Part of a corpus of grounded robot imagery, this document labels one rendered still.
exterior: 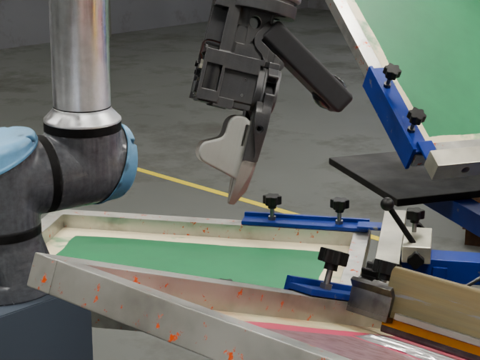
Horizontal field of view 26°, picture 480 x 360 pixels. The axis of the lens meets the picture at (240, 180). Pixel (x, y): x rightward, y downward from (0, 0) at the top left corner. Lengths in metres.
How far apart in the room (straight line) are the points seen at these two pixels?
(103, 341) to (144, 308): 3.21
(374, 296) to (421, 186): 1.43
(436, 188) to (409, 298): 1.42
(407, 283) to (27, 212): 0.56
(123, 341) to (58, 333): 2.68
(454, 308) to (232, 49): 0.60
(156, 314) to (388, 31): 2.00
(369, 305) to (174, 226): 1.03
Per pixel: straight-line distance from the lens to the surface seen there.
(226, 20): 1.07
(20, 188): 1.49
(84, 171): 1.53
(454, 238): 5.46
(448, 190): 2.94
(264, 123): 1.04
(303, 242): 2.46
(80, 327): 1.59
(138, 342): 4.21
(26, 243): 1.52
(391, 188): 2.93
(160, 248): 2.42
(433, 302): 1.52
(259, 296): 1.39
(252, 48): 1.07
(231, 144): 1.06
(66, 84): 1.53
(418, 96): 2.74
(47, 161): 1.51
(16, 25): 11.61
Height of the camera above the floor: 1.79
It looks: 16 degrees down
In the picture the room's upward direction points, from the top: straight up
